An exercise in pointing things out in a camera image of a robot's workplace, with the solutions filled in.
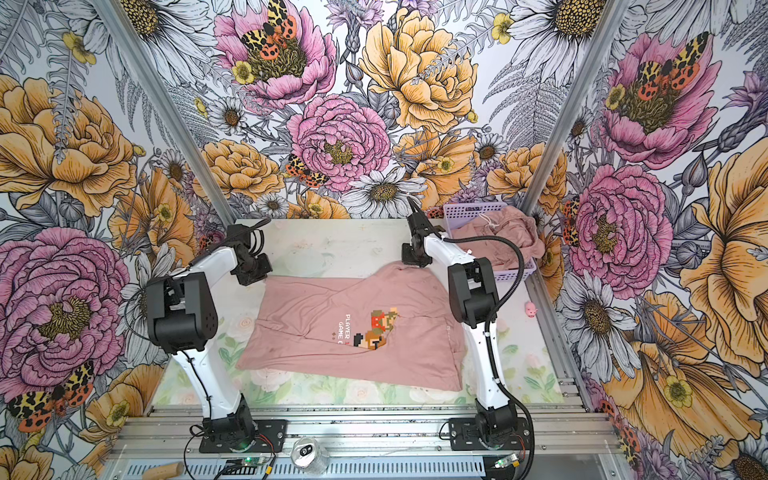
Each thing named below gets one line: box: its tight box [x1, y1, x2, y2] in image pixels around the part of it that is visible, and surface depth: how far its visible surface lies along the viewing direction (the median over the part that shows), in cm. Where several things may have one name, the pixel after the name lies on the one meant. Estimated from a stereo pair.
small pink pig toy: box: [525, 302, 538, 319], surface depth 98 cm
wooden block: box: [142, 461, 185, 480], surface depth 70 cm
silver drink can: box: [291, 437, 330, 475], surface depth 62 cm
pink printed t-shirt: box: [237, 261, 467, 390], surface depth 94 cm
